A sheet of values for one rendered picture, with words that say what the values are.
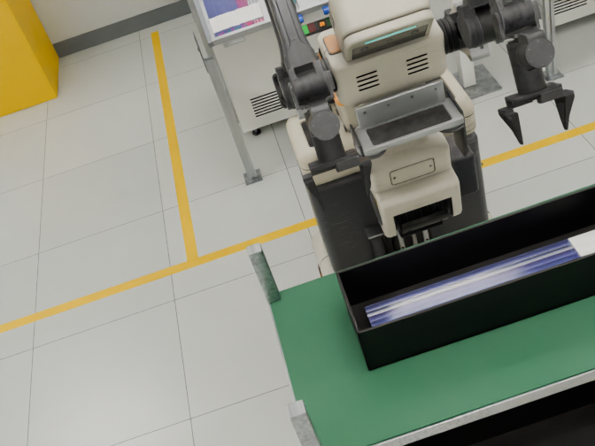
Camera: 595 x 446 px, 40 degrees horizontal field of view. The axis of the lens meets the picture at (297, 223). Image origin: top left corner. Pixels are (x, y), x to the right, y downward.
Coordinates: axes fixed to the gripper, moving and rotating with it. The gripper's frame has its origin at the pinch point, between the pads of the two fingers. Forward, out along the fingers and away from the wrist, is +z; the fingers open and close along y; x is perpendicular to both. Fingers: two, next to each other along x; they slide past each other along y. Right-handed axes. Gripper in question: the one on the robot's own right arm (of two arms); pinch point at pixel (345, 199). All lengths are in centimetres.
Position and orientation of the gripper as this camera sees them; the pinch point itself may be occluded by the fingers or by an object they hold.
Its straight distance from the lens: 167.3
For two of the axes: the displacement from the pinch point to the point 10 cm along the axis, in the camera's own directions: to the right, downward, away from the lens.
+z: 3.1, 9.2, 2.3
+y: 9.5, -3.1, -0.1
